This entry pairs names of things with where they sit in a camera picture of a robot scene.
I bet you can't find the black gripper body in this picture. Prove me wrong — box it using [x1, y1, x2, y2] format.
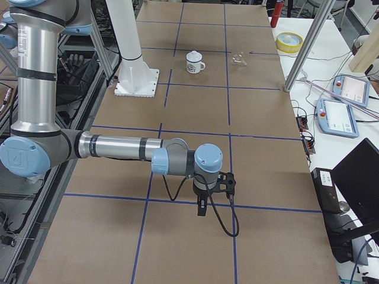
[194, 187, 210, 205]

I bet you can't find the white enamel mug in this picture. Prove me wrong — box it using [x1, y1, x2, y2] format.
[186, 57, 205, 74]

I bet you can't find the white mug lid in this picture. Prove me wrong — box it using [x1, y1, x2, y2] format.
[186, 50, 203, 62]

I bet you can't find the clear plastic funnel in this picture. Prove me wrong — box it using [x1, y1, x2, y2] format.
[231, 52, 248, 67]

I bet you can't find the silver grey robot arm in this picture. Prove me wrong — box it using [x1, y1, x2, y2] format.
[1, 1, 223, 216]

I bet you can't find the brown paper table mat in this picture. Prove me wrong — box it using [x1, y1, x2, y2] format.
[28, 2, 341, 284]

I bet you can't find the lower orange terminal block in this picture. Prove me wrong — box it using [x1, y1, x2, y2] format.
[302, 137, 316, 154]

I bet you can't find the orange terminal block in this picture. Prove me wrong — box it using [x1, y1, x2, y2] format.
[296, 116, 309, 131]
[302, 137, 316, 154]

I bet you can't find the black computer box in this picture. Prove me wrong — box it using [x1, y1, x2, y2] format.
[311, 167, 343, 231]

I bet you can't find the upper orange terminal block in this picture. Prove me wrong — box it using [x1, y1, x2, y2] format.
[296, 116, 309, 131]

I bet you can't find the lower teach pendant tablet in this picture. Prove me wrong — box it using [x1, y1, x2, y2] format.
[316, 98, 359, 138]

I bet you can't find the teach pendant tablet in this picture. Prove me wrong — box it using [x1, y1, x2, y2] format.
[332, 75, 370, 108]
[316, 98, 359, 138]

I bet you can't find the black monitor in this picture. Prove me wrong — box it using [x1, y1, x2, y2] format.
[330, 138, 378, 244]

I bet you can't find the yellow tape roll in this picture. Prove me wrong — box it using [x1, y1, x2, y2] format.
[275, 32, 303, 53]

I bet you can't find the upper teach pendant tablet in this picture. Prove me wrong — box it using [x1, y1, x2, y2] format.
[332, 75, 370, 108]

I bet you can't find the red cylinder bottle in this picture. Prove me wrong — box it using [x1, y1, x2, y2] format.
[270, 0, 285, 28]

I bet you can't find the wooden beam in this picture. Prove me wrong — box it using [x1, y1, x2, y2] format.
[349, 25, 379, 73]

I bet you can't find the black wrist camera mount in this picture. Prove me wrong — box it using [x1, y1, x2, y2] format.
[213, 172, 236, 200]

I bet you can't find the black braided cable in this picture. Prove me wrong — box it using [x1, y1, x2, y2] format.
[161, 173, 239, 237]

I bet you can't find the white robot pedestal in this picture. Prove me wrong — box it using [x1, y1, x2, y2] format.
[106, 0, 159, 98]

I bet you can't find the aluminium frame post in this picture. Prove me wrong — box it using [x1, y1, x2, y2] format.
[284, 0, 336, 92]

